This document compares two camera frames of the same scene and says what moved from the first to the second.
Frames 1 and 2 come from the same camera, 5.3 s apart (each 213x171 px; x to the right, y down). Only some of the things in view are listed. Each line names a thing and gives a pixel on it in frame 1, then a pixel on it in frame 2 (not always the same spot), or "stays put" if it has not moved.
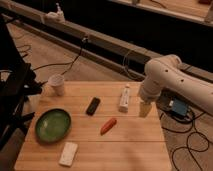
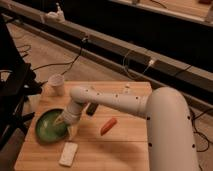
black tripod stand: [18, 80] stays put
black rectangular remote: [92, 107] stays put
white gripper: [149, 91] → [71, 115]
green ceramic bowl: [52, 125] stays put
